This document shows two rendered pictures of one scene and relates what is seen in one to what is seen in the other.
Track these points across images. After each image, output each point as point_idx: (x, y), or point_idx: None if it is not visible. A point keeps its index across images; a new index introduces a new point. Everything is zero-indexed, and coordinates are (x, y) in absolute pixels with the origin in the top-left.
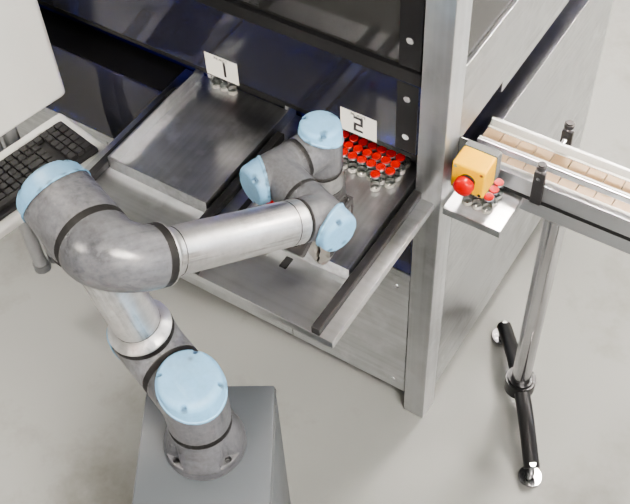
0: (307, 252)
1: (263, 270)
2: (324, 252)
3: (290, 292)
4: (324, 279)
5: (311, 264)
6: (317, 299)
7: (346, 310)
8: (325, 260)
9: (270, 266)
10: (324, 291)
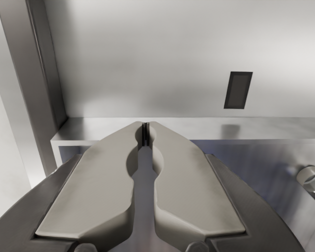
0: (194, 136)
1: (289, 36)
2: (105, 163)
3: (182, 1)
4: (122, 92)
5: (176, 115)
6: (97, 21)
7: (2, 28)
8: (110, 135)
9: (273, 59)
10: (99, 58)
